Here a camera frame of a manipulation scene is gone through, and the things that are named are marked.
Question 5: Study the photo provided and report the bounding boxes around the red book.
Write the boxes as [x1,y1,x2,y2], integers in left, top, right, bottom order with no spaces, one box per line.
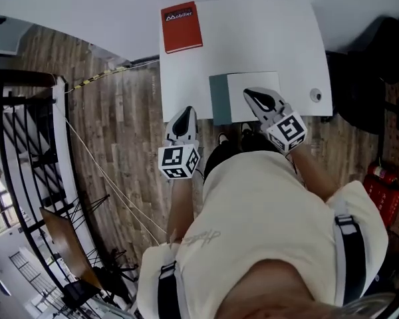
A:
[160,1,204,55]

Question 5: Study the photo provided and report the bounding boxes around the person's right forearm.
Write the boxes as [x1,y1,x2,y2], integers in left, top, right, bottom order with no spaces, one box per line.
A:
[288,144,340,203]

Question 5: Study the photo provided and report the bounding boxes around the black shoulder strap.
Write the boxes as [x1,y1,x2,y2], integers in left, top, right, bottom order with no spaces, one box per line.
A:
[333,213,367,308]
[157,261,184,319]

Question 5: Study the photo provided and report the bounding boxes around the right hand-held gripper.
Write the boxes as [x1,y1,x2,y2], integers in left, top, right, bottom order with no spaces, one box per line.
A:
[243,87,309,156]

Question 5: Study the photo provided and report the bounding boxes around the person's black trousers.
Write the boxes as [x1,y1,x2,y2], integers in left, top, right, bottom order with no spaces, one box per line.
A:
[202,133,282,181]

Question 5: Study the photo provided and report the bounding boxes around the white cable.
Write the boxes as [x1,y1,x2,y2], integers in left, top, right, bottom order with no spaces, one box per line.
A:
[55,103,169,244]
[55,103,162,246]

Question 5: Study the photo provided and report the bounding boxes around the yellow black striped tape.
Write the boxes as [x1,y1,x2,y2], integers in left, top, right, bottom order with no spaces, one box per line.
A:
[71,65,129,91]

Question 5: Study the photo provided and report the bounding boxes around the black office chair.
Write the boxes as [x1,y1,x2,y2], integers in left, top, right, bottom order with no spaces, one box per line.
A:
[325,16,399,136]

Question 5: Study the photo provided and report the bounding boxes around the red extinguisher box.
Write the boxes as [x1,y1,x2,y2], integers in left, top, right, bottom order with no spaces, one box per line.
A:
[363,174,399,229]

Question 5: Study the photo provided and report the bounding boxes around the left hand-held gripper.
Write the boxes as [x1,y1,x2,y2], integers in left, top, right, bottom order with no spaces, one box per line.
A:
[158,106,202,180]

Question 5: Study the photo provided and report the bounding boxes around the brown wooden table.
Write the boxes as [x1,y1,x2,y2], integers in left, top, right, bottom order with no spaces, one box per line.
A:
[39,207,104,291]

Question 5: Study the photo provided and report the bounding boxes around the cream t-shirt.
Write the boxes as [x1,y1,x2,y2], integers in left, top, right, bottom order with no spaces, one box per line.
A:
[136,150,390,319]

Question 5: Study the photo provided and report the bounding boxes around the red fire extinguisher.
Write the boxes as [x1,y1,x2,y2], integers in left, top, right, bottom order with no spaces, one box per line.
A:
[366,162,399,185]

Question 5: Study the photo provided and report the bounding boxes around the white staircase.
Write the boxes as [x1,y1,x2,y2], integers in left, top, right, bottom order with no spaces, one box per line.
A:
[1,103,69,212]

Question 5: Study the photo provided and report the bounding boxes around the black metal railing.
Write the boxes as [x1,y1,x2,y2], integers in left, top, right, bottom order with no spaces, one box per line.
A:
[0,68,142,319]

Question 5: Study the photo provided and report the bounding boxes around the small black chair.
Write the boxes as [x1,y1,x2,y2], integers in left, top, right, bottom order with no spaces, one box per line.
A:
[61,279,101,309]

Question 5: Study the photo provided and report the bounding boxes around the person's left forearm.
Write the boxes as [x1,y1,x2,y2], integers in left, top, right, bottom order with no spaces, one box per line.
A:
[166,176,196,245]

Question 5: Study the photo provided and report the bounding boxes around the person's face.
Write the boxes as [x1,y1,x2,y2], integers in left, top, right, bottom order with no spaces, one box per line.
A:
[219,259,343,319]

